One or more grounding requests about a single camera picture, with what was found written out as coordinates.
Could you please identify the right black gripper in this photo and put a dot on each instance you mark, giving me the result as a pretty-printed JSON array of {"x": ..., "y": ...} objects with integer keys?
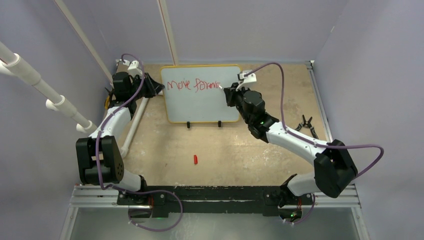
[{"x": 232, "y": 93}]

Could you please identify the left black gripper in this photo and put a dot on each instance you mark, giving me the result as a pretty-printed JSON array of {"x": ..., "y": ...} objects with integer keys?
[{"x": 153, "y": 87}]

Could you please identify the yellow framed whiteboard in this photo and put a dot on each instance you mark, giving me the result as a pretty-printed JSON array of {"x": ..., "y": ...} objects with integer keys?
[{"x": 191, "y": 93}]

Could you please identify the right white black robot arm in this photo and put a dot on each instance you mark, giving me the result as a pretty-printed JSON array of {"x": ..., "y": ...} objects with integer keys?
[{"x": 333, "y": 167}]

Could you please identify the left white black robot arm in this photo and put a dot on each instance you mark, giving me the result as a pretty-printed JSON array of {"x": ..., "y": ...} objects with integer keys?
[{"x": 99, "y": 158}]

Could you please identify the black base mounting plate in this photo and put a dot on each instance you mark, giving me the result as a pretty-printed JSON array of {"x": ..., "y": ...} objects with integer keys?
[{"x": 269, "y": 201}]

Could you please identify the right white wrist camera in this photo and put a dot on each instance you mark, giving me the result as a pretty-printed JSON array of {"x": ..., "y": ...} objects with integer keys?
[{"x": 246, "y": 79}]

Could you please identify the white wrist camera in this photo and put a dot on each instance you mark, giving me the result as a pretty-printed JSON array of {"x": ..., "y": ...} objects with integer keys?
[
  {"x": 134, "y": 68},
  {"x": 246, "y": 79}
]

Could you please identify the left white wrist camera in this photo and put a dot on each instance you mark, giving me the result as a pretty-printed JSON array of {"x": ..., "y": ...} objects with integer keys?
[{"x": 134, "y": 68}]

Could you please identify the yellow handled pliers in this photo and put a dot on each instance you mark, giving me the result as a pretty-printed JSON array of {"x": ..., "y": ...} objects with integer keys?
[{"x": 107, "y": 99}]

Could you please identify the black handled pliers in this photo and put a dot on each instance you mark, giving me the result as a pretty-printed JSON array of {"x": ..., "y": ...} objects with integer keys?
[{"x": 306, "y": 123}]

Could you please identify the aluminium extrusion rail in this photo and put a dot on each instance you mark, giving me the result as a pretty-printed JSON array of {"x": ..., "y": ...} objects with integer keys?
[{"x": 100, "y": 162}]

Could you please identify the white PVC pipe frame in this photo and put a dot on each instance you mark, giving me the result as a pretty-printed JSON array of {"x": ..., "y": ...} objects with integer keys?
[{"x": 73, "y": 52}]

